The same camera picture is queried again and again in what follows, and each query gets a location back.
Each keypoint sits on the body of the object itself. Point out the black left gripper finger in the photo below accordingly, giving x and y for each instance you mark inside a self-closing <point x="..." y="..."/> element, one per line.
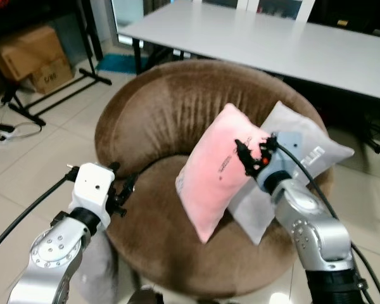
<point x="113" y="167"/>
<point x="130" y="185"/>

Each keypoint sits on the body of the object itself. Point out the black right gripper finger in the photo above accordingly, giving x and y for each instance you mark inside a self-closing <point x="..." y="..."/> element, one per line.
<point x="242" y="154"/>
<point x="269" y="144"/>

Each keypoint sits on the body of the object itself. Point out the pink pillow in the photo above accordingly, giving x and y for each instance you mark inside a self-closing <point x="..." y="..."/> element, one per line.
<point x="209" y="177"/>

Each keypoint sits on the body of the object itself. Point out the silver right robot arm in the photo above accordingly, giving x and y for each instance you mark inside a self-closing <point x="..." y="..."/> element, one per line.
<point x="316" y="234"/>

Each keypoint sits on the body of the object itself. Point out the grey pillow with white print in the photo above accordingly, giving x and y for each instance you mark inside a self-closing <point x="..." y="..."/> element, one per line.
<point x="310" y="149"/>

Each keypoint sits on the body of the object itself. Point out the plain grey pillow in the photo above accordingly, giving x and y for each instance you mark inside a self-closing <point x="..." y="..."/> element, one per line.
<point x="100" y="272"/>

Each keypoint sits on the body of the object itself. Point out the brown round plush sofa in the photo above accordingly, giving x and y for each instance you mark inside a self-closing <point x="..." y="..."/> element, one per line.
<point x="171" y="101"/>

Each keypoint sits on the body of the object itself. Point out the teal floor mat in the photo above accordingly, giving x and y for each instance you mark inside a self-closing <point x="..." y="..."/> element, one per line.
<point x="117" y="63"/>

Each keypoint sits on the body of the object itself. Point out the white long table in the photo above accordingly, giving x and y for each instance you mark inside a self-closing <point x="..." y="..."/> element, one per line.
<point x="272" y="44"/>

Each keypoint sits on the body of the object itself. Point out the black metal rack stand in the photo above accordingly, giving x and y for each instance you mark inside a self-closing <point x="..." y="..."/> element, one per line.
<point x="88" y="69"/>

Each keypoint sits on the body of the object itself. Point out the black chair base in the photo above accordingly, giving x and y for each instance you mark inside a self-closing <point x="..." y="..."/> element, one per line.
<point x="377" y="136"/>

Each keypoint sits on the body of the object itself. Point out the small printed cardboard box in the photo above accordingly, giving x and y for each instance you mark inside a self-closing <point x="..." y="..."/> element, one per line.
<point x="54" y="76"/>

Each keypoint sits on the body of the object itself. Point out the white chair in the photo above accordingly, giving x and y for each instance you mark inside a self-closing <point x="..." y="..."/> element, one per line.
<point x="278" y="7"/>

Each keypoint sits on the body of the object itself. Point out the large cardboard box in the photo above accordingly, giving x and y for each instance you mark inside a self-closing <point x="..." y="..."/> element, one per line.
<point x="28" y="50"/>

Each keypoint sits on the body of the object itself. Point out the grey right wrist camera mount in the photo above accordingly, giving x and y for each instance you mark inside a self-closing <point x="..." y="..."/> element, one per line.
<point x="282" y="161"/>

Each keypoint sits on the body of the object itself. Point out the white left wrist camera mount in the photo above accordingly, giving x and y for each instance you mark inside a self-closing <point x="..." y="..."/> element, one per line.
<point x="92" y="187"/>

